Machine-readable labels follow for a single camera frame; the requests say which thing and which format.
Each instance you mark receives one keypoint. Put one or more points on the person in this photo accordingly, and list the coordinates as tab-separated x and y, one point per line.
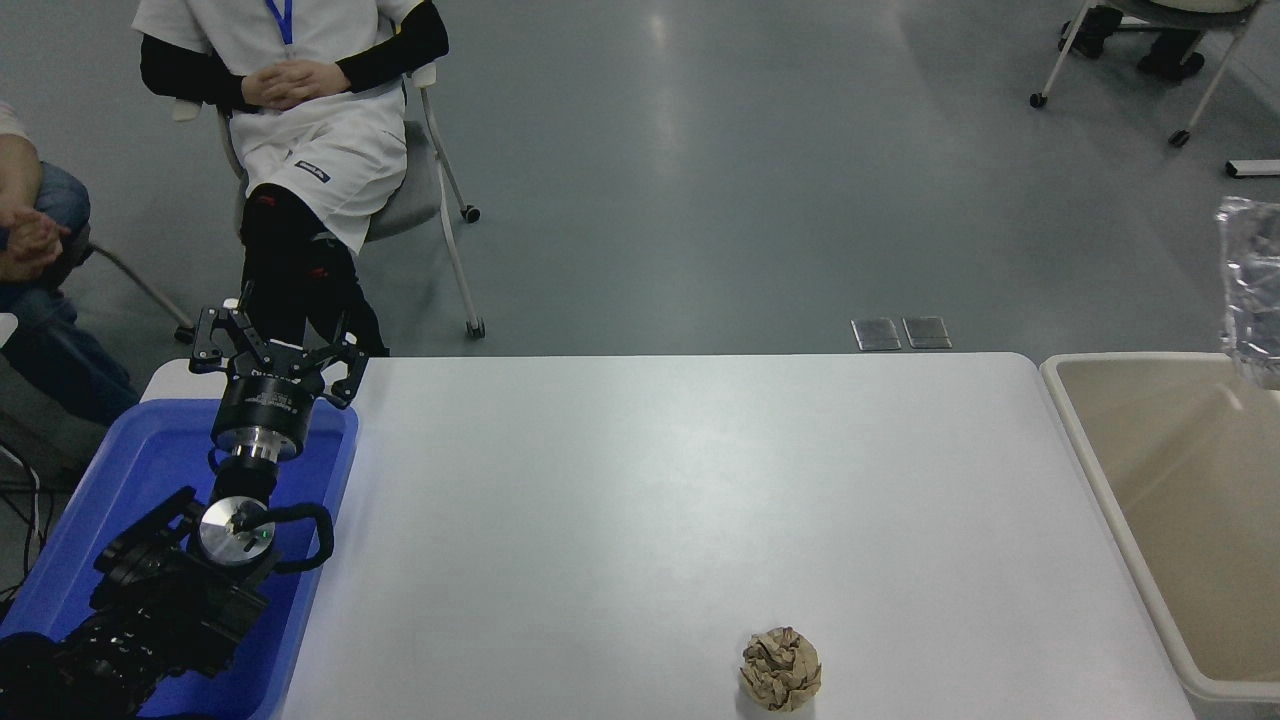
50	360
320	150
1170	65

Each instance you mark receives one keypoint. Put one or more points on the crumpled tan paper ball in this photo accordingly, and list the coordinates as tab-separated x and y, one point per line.
781	670

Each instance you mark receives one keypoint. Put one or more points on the blue plastic tray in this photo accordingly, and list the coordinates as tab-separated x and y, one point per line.
150	450

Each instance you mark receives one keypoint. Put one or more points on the rectangular foil tray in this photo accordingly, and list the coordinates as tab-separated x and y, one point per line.
1255	280

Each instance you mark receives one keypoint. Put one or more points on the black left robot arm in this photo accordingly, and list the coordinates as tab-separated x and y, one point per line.
170	600

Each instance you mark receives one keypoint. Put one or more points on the white bar on floor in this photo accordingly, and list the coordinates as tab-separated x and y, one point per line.
1255	169

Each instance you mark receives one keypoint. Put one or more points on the grey wheeled chair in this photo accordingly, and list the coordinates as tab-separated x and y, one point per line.
415	190
1215	80
140	290

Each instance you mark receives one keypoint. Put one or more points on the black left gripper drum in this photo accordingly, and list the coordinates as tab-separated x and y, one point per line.
265	405

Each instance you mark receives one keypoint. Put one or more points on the person's right hand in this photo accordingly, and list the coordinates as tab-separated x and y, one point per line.
25	265
266	92

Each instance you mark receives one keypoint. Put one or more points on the person's left hand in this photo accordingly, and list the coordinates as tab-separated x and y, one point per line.
35	230
313	77

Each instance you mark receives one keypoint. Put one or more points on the large pale bin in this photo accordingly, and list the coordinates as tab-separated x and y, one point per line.
1180	500

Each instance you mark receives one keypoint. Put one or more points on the metal floor plate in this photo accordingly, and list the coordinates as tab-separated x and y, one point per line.
927	333
876	335

